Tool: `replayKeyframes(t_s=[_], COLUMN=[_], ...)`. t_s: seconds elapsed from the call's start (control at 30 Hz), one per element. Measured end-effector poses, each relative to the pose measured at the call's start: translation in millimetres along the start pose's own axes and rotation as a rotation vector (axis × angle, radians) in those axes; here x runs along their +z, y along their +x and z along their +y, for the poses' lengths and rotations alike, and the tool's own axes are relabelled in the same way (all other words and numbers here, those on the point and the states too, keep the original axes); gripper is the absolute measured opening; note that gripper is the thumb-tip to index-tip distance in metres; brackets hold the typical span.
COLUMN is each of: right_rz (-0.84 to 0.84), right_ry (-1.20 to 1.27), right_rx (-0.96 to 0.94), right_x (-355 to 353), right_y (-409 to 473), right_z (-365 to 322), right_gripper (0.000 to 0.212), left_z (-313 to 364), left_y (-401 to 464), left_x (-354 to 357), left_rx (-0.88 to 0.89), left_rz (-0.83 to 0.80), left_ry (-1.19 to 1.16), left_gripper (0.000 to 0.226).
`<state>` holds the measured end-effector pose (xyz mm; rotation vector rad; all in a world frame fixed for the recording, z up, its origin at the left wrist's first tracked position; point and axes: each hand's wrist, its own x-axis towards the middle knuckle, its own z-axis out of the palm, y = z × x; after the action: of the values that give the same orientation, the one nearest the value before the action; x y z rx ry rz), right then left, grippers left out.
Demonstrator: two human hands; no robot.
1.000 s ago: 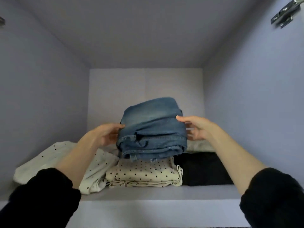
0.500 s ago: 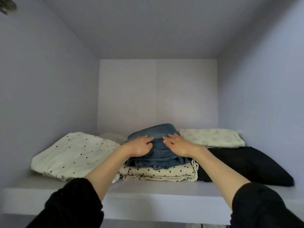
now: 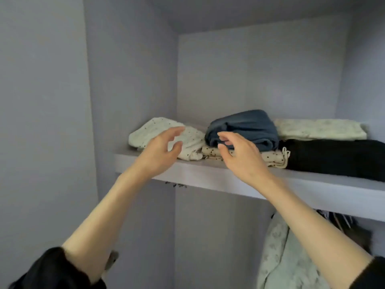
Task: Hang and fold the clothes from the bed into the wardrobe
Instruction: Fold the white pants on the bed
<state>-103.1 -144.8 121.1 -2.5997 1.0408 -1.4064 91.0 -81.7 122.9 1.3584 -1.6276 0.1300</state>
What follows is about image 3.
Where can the person's left hand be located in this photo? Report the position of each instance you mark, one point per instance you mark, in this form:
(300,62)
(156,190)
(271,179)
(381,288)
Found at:
(159,156)

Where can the person's right forearm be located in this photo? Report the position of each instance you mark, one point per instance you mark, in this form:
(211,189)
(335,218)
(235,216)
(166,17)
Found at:
(319,231)

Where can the light grey wardrobe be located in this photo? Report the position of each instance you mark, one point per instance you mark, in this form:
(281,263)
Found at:
(60,117)

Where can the person's left forearm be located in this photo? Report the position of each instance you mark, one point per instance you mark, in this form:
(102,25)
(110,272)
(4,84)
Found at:
(102,225)

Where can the blue denim jeans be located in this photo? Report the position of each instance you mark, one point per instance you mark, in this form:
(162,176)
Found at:
(246,126)

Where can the black fur-trimmed jacket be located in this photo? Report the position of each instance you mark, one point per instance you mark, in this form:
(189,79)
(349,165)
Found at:
(358,234)

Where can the cream polka dot pants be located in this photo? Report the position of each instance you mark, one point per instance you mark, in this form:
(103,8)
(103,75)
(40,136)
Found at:
(274,158)

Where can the person's right hand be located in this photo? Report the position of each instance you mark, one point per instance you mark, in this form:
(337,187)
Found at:
(246,158)

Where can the beige patterned pants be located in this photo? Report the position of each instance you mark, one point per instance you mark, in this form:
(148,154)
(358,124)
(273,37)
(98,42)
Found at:
(319,129)

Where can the white polka dot pants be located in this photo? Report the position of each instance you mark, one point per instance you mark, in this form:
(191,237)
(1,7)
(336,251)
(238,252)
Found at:
(150,132)

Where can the grey wardrobe shelf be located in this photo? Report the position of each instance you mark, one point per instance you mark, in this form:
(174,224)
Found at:
(210,177)

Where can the cluster of metal clips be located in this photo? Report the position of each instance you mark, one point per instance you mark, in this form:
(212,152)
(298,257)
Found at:
(175,184)

